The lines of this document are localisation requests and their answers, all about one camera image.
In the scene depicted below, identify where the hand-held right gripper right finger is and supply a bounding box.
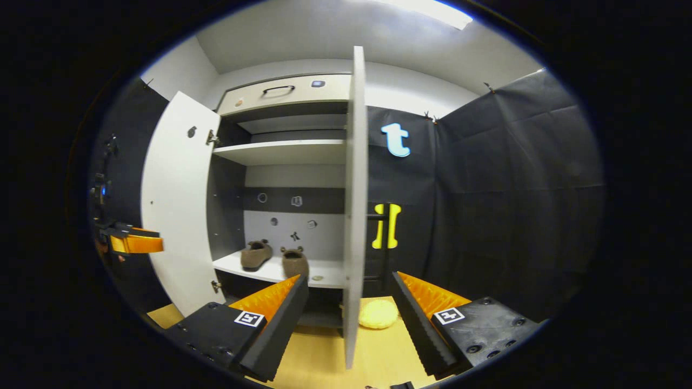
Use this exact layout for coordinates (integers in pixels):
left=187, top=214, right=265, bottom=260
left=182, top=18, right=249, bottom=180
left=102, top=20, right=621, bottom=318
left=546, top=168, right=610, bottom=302
left=391, top=271, right=544, bottom=380

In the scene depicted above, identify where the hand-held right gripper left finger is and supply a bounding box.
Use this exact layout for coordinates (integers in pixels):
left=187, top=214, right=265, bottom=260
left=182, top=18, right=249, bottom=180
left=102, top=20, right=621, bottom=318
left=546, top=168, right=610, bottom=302
left=165, top=274, right=310, bottom=382

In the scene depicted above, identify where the white cabinet door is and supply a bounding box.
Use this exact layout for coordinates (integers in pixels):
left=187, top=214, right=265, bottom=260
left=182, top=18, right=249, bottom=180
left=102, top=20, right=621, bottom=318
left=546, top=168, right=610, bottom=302
left=342, top=46, right=369, bottom=370
left=141, top=91, right=227, bottom=318

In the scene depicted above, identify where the brown fuzzy shoe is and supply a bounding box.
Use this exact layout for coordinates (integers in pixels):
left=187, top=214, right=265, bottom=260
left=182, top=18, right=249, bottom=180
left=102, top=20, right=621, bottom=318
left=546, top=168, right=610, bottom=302
left=280, top=246, right=310, bottom=279
left=241, top=239, right=274, bottom=271

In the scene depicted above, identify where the white shoe cabinet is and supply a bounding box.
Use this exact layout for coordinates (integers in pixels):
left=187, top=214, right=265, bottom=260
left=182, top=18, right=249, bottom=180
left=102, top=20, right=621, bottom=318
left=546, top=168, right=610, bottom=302
left=141, top=46, right=391, bottom=370

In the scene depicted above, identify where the white cabinet shelf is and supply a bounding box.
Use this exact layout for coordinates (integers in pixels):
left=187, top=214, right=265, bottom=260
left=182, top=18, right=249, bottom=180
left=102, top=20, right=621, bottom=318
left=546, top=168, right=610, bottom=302
left=212, top=250, right=345, bottom=289
left=212, top=139, right=347, bottom=166

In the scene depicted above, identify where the beige cabinet drawer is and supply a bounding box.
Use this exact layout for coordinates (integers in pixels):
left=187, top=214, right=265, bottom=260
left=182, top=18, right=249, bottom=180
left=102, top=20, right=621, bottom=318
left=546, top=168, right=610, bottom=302
left=218, top=74, right=352, bottom=116

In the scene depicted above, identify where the yellow round plush toy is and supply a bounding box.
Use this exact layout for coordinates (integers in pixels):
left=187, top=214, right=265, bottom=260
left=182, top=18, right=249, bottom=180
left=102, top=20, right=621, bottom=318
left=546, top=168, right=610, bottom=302
left=358, top=299, right=400, bottom=330

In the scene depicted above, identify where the black backdrop cloth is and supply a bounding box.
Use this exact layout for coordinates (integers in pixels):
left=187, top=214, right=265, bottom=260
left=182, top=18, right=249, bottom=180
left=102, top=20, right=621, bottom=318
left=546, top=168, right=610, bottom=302
left=368, top=68, right=603, bottom=325
left=89, top=76, right=171, bottom=314

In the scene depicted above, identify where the ceiling light panel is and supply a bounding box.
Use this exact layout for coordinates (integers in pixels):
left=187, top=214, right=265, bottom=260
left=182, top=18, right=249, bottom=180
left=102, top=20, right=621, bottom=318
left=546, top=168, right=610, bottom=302
left=373, top=0, right=474, bottom=30

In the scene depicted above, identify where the black door handle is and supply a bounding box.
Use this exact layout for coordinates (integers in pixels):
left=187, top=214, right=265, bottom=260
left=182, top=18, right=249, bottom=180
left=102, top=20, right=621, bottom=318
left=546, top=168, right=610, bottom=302
left=368, top=213, right=391, bottom=281

